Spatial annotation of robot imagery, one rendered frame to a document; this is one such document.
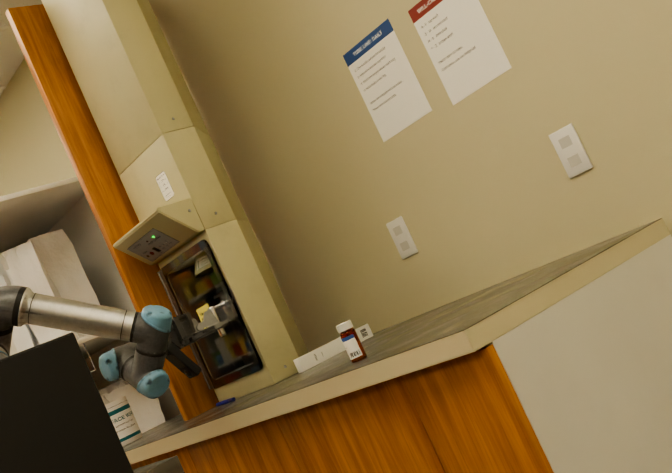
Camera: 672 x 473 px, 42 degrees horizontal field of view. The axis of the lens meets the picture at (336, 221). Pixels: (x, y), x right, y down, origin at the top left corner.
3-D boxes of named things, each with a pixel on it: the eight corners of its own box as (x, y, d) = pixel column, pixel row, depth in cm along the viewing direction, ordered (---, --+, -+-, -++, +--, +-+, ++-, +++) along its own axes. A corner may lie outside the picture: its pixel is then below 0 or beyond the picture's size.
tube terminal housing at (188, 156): (281, 373, 283) (184, 158, 290) (339, 350, 259) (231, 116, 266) (219, 405, 267) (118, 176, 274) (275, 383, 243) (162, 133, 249)
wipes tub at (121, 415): (133, 439, 304) (116, 399, 305) (149, 433, 294) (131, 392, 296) (100, 456, 296) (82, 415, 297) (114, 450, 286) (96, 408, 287)
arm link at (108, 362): (115, 389, 221) (96, 375, 226) (152, 373, 228) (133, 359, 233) (113, 363, 217) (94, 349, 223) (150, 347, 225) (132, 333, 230)
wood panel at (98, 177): (302, 361, 299) (137, -3, 311) (307, 359, 297) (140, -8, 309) (184, 421, 267) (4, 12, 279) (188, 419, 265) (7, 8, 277)
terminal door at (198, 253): (213, 389, 267) (160, 269, 270) (264, 368, 244) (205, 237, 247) (211, 390, 266) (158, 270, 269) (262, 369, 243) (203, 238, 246)
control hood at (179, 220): (157, 264, 271) (144, 234, 272) (205, 229, 247) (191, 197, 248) (125, 275, 264) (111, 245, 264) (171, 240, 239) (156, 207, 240)
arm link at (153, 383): (150, 362, 211) (125, 343, 218) (142, 404, 214) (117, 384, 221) (177, 357, 217) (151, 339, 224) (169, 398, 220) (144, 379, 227)
